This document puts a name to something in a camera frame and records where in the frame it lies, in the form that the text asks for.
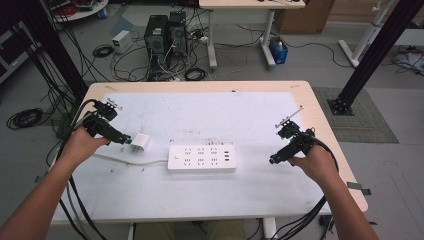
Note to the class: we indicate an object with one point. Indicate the black computer tower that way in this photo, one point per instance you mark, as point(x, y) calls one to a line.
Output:
point(156, 40)
point(178, 33)

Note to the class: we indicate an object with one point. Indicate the white charger plug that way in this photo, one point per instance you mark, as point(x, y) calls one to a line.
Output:
point(140, 142)

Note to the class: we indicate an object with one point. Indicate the white power supply box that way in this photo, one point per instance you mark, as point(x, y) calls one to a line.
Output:
point(122, 41)

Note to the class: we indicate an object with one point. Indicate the white power strip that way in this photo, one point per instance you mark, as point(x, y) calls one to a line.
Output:
point(201, 158)

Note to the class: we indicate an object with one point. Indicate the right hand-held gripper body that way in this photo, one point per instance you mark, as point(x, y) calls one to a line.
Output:
point(296, 138)

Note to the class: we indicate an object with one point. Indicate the wooden table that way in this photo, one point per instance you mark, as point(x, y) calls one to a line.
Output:
point(320, 133)

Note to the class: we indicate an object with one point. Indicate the black metal frame post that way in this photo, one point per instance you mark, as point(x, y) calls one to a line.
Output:
point(50, 43)
point(376, 53)

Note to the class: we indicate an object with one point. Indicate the round white table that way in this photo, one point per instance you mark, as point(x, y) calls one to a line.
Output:
point(83, 10)

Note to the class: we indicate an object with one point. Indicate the blue box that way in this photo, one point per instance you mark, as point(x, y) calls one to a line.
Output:
point(278, 51)

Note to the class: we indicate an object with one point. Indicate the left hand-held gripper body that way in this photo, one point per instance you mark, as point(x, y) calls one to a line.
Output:
point(98, 125)

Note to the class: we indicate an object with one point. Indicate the grey floor mat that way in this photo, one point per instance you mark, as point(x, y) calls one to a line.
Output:
point(363, 116)

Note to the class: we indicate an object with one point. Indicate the person's right hand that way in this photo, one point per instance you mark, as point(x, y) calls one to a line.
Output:
point(316, 165)

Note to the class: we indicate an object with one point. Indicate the grey tape strip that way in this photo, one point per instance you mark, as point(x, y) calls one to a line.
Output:
point(358, 188)

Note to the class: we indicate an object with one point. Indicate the white metal stand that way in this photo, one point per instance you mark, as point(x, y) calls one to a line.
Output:
point(366, 36)

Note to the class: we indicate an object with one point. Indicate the person's left hand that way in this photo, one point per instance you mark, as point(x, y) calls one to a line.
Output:
point(81, 146)

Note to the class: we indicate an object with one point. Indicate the brown cardboard box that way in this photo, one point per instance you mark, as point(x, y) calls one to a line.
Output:
point(303, 16)

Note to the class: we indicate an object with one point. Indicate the white table mat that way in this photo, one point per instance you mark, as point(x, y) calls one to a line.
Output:
point(200, 193)

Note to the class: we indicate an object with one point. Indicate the white-legged wooden desk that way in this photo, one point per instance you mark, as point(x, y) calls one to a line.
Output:
point(246, 4)

